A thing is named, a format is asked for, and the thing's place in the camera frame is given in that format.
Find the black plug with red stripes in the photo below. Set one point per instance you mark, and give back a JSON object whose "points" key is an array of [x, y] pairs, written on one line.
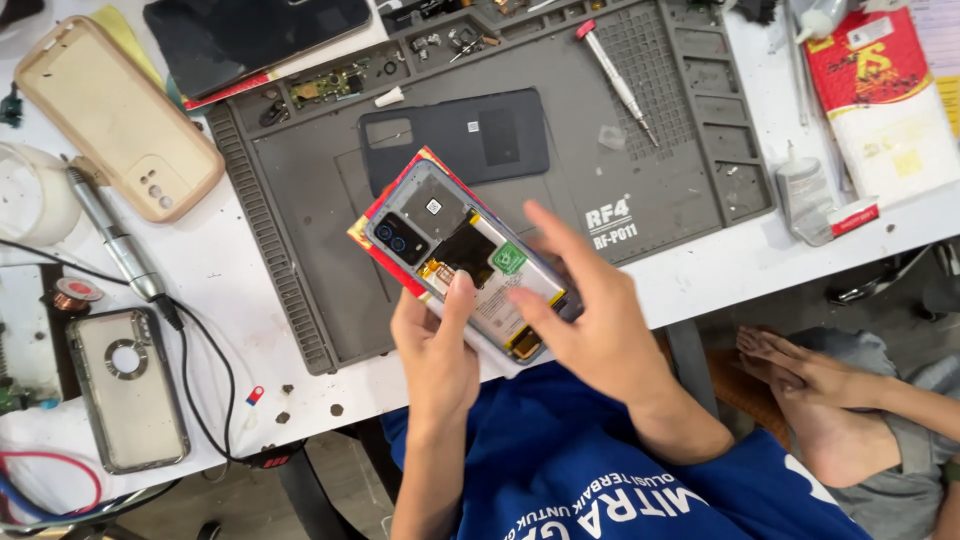
{"points": [[274, 456]]}

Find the brown stool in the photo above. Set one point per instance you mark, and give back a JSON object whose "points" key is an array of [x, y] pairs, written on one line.
{"points": [[739, 397]]}

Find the heap of small metal parts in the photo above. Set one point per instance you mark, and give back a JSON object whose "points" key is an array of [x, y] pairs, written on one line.
{"points": [[454, 43]]}

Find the white squeeze bottle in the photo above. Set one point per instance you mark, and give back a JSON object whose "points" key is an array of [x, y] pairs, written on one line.
{"points": [[821, 19]]}

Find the person's blue shirt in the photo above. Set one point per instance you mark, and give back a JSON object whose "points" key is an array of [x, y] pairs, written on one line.
{"points": [[585, 480]]}

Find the white round container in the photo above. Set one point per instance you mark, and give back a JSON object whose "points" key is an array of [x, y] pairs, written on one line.
{"points": [[34, 195]]}

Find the person's left hand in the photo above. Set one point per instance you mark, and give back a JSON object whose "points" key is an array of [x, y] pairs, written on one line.
{"points": [[431, 360]]}

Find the dark grey phone back cover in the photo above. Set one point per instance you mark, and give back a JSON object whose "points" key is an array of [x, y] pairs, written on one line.
{"points": [[480, 135]]}

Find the green circuit board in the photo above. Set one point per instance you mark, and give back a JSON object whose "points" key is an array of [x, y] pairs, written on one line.
{"points": [[326, 85]]}

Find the person's right hand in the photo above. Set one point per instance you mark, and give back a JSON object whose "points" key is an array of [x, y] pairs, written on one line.
{"points": [[604, 330]]}

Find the small red and blue tab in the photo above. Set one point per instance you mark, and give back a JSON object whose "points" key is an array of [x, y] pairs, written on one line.
{"points": [[255, 395]]}

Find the clear glue bottle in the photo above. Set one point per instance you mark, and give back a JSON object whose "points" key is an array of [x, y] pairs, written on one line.
{"points": [[802, 199]]}

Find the small black phone part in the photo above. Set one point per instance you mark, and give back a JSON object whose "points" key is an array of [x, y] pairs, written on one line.
{"points": [[274, 114]]}

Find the yellow paper sheet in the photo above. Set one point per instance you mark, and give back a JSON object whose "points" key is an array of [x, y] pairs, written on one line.
{"points": [[124, 30]]}

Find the black tablet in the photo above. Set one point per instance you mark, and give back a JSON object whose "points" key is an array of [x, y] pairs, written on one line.
{"points": [[255, 37]]}

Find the silver screwdriver with red cap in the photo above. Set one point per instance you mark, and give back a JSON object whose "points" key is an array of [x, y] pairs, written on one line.
{"points": [[615, 79]]}

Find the silver rotary tool handpiece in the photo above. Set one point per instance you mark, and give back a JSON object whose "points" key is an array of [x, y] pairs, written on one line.
{"points": [[116, 240]]}

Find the metal tweezers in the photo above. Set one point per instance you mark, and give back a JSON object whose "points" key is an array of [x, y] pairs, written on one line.
{"points": [[796, 67]]}

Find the small red and white box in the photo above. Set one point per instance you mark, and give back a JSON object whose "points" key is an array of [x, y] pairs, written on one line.
{"points": [[853, 217]]}

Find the grey silicone repair mat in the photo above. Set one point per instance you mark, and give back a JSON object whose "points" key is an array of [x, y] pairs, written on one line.
{"points": [[315, 225]]}

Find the small clear plastic piece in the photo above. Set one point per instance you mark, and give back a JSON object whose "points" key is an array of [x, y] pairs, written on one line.
{"points": [[612, 137]]}

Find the red printed card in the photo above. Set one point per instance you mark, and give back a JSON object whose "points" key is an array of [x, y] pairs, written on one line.
{"points": [[375, 244]]}

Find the red and white packet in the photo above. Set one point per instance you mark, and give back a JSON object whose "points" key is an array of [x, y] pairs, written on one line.
{"points": [[885, 97]]}

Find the white nozzle cap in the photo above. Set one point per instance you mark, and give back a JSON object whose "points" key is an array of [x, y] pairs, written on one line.
{"points": [[388, 97]]}

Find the beige phone case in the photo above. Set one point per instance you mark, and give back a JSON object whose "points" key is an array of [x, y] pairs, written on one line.
{"points": [[105, 112]]}

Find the smartphone with exposed battery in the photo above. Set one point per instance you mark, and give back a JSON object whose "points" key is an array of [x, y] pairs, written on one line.
{"points": [[450, 232]]}

